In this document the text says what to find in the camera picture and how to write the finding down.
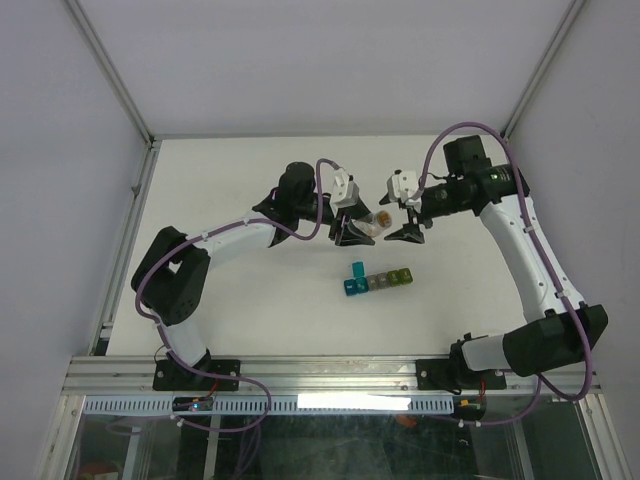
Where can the multicolour weekly pill organizer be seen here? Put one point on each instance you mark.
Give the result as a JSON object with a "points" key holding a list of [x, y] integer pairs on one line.
{"points": [[362, 282]]}

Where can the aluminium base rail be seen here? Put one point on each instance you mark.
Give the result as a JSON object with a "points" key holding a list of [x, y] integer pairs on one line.
{"points": [[122, 375]]}

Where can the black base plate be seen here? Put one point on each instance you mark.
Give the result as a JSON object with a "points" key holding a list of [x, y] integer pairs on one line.
{"points": [[222, 375], [444, 374]]}

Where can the left aluminium frame post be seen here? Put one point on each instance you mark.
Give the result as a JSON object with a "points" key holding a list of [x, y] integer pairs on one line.
{"points": [[103, 60]]}

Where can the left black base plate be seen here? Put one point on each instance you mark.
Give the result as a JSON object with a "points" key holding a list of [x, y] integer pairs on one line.
{"points": [[222, 375]]}

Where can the right aluminium frame post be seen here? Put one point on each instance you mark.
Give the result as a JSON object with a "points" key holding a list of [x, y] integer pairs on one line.
{"points": [[562, 31]]}

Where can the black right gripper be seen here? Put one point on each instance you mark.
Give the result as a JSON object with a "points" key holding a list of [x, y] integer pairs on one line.
{"points": [[409, 232]]}

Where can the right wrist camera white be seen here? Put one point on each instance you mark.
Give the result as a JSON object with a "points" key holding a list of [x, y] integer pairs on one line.
{"points": [[407, 183]]}

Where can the clear bottle lid gold inside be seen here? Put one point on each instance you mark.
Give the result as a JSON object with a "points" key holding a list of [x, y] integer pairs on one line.
{"points": [[384, 218]]}

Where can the grey slotted cable duct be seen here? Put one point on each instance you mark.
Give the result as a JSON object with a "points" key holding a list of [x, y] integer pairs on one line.
{"points": [[242, 405]]}

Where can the aluminium frame post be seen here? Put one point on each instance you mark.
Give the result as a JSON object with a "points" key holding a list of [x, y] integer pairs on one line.
{"points": [[562, 31], [103, 60]]}

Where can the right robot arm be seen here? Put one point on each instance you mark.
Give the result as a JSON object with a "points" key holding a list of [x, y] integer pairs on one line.
{"points": [[561, 326]]}

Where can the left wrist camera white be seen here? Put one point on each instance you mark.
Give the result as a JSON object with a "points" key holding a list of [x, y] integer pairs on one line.
{"points": [[344, 192]]}

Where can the clear pill bottle with capsules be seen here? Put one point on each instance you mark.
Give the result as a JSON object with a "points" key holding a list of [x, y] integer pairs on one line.
{"points": [[371, 225]]}

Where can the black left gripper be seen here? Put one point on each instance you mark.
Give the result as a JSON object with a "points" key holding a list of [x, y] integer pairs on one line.
{"points": [[348, 234]]}

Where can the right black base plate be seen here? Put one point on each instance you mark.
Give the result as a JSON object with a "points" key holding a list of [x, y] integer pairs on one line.
{"points": [[444, 374]]}

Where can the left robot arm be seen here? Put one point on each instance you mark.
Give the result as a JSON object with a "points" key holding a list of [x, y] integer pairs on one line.
{"points": [[169, 281]]}

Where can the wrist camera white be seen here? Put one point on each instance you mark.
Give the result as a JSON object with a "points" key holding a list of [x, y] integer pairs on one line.
{"points": [[407, 183], [344, 192]]}

